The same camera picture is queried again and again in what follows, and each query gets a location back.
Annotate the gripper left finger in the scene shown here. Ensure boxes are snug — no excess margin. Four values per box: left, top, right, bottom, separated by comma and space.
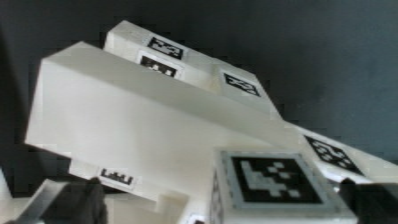
6, 178, 109, 224

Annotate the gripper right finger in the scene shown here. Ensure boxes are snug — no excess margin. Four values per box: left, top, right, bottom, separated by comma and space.
338, 179, 398, 224

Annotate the white tagged cube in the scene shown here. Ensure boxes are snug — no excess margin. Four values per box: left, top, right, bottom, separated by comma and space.
103, 21, 213, 90
208, 150, 357, 224

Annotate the white chair back frame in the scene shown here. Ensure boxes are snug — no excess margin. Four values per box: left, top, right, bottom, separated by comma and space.
25, 43, 398, 224

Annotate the white chair seat block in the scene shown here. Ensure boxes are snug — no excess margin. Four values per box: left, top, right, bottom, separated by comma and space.
213, 64, 281, 117

